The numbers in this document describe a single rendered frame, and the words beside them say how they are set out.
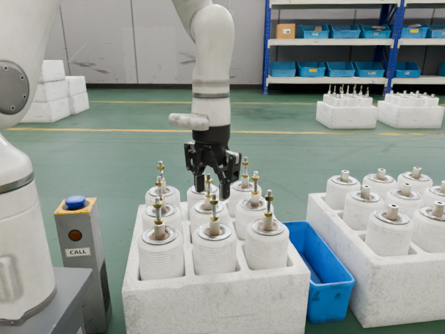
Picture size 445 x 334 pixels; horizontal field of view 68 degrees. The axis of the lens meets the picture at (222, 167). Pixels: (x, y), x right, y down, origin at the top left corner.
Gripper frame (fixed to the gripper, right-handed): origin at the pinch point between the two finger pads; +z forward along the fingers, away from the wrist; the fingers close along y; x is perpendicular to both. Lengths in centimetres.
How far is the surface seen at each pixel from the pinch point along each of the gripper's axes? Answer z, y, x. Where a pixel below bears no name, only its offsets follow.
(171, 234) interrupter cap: 9.5, 5.0, 7.1
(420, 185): 10, -27, -62
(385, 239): 13.2, -28.1, -28.2
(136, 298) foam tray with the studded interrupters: 19.2, 4.3, 17.2
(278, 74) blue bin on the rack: -1, 232, -392
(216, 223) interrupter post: 7.2, -1.7, 0.2
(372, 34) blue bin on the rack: -57, 130, -471
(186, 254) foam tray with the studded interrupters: 16.8, 5.6, 2.7
